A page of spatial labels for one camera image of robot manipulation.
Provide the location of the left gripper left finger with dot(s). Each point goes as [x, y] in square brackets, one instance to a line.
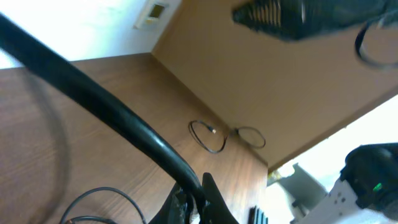
[174, 209]

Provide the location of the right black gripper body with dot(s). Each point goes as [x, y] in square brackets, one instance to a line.
[329, 16]

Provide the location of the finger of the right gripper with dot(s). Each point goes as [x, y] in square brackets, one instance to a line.
[283, 19]

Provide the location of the white wall thermostat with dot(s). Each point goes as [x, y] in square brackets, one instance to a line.
[151, 14]

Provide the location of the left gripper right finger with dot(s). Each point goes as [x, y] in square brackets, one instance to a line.
[215, 210]

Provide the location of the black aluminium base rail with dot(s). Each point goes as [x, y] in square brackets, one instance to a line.
[257, 216]

